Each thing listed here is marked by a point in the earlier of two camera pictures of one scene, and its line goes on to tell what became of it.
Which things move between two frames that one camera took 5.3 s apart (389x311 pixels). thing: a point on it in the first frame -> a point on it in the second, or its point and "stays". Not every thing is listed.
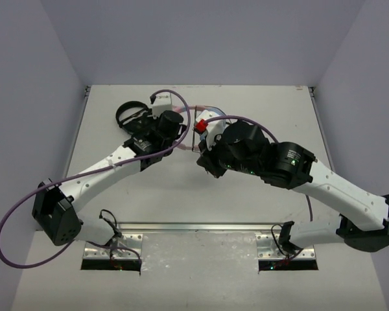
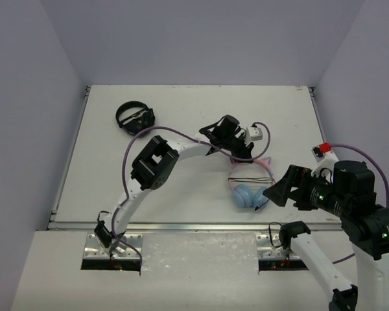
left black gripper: (137, 117) -> (238, 150)
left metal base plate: (127, 246) stays
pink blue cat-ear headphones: (177, 108) -> (246, 195)
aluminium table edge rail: (194, 227) stays
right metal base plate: (268, 247) stays
